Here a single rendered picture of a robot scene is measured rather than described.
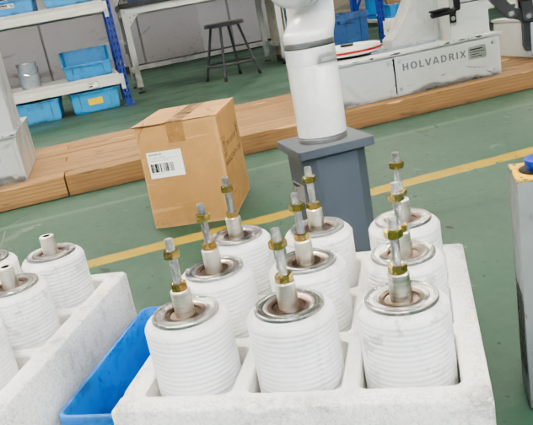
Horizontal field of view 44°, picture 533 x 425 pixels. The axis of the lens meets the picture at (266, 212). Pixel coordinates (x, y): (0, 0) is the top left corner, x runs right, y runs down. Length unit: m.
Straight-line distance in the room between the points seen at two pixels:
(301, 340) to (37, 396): 0.37
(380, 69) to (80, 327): 2.13
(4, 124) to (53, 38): 6.29
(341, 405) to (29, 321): 0.47
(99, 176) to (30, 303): 1.67
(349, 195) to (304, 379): 0.59
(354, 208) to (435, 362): 0.60
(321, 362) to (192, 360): 0.14
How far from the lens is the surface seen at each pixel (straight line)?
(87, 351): 1.00
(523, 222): 0.84
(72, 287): 1.06
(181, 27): 9.06
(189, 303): 0.73
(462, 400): 0.67
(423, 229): 0.88
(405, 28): 3.11
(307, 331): 0.68
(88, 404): 0.96
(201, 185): 1.86
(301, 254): 0.80
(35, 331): 0.97
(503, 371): 1.04
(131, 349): 1.07
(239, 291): 0.82
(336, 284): 0.79
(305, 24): 1.22
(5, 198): 2.63
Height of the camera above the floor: 0.56
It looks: 17 degrees down
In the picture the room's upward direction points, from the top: 11 degrees counter-clockwise
